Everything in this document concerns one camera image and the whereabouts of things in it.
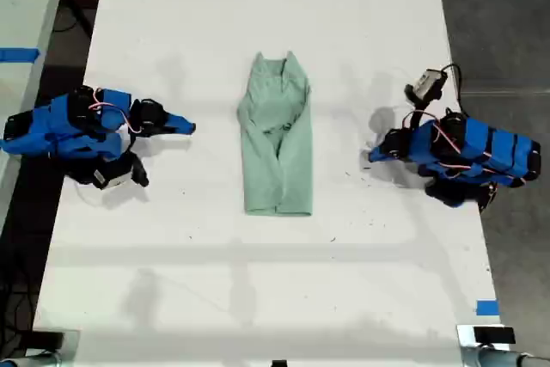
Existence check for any white side table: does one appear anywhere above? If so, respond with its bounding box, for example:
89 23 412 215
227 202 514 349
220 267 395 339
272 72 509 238
0 0 73 230

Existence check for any black table clamp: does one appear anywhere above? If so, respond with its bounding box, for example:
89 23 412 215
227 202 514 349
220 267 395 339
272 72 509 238
24 329 66 349
473 326 516 346

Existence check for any red white arm wire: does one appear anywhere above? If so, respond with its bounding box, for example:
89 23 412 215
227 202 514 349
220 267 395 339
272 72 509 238
87 87 144 135
431 117 495 179

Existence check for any short black camera stalk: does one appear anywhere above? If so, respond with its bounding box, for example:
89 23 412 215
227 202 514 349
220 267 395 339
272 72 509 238
401 98 436 131

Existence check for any pale green t-shirt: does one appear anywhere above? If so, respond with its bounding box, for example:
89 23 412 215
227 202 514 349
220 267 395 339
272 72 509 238
236 51 314 218

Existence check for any metal corner bracket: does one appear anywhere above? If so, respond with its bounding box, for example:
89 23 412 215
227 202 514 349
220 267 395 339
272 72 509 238
455 323 523 367
29 328 82 367

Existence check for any black floor cable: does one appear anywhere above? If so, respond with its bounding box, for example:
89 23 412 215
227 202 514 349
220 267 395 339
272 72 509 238
0 254 38 342

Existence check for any small blue tape piece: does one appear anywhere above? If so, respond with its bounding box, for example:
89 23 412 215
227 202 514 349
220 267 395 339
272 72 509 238
475 299 501 317

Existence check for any black camera box grey face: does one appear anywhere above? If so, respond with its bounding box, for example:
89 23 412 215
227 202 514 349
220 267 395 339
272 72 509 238
404 68 449 105

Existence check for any black camera box white label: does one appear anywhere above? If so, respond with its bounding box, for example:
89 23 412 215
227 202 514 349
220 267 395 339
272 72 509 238
88 153 150 191

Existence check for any long blue tape strip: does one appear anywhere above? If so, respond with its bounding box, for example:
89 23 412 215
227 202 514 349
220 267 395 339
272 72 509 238
0 46 41 64

